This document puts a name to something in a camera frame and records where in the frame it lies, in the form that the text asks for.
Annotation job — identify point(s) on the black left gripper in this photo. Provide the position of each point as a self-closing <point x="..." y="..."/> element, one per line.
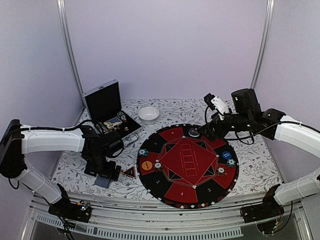
<point x="108" y="173"/>

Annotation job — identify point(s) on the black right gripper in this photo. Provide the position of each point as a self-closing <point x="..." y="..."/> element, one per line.
<point x="215" y="122"/>

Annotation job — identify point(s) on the black dealer button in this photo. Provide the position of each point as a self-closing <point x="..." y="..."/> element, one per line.
<point x="193" y="132"/>

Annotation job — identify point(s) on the blue small blind button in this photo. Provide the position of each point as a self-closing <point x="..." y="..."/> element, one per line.
<point x="226" y="155"/>

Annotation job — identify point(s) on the green fifty poker chip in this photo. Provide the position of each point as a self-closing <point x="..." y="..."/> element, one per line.
<point x="231" y="163"/>

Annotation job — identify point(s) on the orange big blind button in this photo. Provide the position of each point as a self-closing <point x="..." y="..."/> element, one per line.
<point x="147" y="165"/>

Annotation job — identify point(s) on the orange black hundred chip stack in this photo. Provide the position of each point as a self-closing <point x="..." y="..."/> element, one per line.
<point x="157" y="167"/>

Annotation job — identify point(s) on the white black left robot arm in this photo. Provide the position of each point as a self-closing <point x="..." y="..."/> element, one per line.
<point x="20" y="140"/>

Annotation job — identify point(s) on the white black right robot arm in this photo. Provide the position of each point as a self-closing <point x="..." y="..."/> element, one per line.
<point x="272" y="124"/>

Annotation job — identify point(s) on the black triangular all-in button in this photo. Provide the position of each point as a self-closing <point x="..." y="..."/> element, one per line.
<point x="130" y="172"/>

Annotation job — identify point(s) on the row of poker chips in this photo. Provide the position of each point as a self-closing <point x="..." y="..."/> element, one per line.
<point x="100" y="128"/>

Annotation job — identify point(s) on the boxed playing card deck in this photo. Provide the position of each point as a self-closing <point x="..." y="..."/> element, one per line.
<point x="113" y="123"/>

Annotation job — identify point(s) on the round red black poker mat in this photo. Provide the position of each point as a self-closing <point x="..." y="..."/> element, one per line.
<point x="188" y="179"/>

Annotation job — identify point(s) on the short green chip row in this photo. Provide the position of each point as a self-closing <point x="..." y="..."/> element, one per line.
<point x="122" y="116"/>

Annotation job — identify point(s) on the aluminium poker chip case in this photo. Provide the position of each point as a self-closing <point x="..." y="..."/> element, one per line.
<point x="104" y="103"/>

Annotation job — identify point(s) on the white ceramic bowl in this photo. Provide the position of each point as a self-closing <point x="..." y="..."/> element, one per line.
<point x="148" y="115"/>

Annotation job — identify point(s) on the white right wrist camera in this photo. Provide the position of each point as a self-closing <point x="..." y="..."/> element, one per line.
<point x="216" y="103"/>

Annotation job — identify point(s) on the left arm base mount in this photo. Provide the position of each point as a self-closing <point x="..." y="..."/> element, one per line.
<point x="64" y="208"/>

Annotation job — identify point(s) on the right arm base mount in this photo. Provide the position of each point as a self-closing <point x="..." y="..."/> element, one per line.
<point x="269" y="208"/>

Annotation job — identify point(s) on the right aluminium frame post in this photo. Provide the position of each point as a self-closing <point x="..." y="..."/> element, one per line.
<point x="267" y="24"/>

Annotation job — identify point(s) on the aluminium frame post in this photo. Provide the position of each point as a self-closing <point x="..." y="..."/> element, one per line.
<point x="267" y="24"/>
<point x="61" y="6"/>

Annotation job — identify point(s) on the left aluminium frame post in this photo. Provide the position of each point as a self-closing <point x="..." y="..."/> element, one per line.
<point x="61" y="6"/>

